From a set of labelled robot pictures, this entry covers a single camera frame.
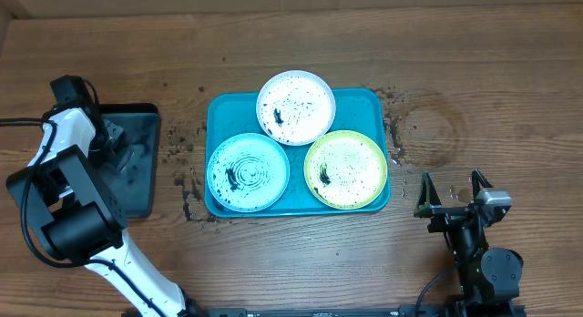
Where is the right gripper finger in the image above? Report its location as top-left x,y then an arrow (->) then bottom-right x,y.
414,172 -> 442,218
471,169 -> 493,199

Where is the light blue plate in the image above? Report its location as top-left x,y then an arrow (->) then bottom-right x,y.
206,133 -> 290,213

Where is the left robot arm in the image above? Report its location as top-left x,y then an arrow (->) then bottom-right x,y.
1,103 -> 205,316

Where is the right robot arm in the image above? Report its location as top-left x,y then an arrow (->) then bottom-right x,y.
414,169 -> 524,316

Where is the black water tray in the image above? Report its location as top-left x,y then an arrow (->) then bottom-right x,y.
89,103 -> 160,219

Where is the teal plastic tray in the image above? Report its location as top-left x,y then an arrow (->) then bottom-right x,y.
204,87 -> 387,219

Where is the yellow-green rimmed plate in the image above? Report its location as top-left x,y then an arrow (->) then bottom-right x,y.
303,130 -> 389,210

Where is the white speckled plate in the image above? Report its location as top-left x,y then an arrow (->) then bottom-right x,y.
256,70 -> 336,146

